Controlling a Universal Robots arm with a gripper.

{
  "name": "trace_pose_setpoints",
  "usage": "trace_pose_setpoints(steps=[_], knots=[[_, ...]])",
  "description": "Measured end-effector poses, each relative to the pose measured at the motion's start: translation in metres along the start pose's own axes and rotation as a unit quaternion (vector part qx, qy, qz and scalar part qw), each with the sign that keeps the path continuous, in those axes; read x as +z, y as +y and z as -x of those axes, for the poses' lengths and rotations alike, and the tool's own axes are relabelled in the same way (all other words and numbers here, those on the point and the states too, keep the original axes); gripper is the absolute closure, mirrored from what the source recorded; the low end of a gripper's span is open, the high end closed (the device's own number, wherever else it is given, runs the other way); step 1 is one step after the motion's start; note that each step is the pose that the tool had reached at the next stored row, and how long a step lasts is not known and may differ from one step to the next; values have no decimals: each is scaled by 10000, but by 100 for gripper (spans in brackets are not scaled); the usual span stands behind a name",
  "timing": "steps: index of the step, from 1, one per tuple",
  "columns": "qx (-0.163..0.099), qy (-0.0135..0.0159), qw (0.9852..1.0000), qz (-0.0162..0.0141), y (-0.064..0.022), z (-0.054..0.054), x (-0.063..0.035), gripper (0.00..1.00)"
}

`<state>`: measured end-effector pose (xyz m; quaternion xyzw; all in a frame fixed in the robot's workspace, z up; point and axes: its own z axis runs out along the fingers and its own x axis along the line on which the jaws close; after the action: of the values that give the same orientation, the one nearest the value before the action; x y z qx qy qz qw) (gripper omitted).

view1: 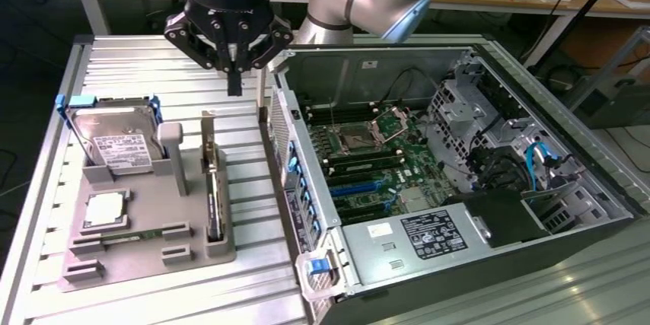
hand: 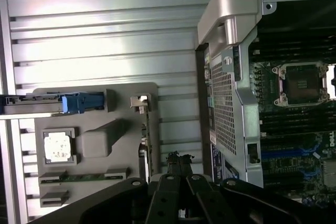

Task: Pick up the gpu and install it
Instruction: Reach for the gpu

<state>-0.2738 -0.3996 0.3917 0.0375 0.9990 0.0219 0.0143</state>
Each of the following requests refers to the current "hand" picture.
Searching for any grey parts rack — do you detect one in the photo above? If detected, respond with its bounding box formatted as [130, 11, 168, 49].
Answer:
[26, 82, 161, 210]

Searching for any green RAM stick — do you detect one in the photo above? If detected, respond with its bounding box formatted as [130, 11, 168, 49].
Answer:
[46, 173, 124, 183]

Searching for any green motherboard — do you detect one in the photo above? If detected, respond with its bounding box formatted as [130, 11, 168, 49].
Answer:
[248, 48, 336, 206]

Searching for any blue expansion slot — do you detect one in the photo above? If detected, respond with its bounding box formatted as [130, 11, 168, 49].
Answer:
[262, 148, 302, 158]

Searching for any open black PC case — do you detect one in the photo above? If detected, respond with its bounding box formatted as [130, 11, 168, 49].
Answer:
[195, 0, 336, 209]

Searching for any silver CPU chip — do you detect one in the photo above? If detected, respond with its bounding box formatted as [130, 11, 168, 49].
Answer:
[44, 131, 73, 162]

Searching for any CPU socket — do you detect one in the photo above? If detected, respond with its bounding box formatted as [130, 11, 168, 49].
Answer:
[272, 61, 331, 107]

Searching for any hard disk in blue caddy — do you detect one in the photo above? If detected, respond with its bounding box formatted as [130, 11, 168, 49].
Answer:
[0, 91, 106, 116]

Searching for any metal socket cover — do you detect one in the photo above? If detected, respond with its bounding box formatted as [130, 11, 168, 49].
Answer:
[325, 62, 336, 101]

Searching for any grey case handle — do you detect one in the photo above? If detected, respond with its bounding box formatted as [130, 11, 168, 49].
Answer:
[197, 0, 260, 47]

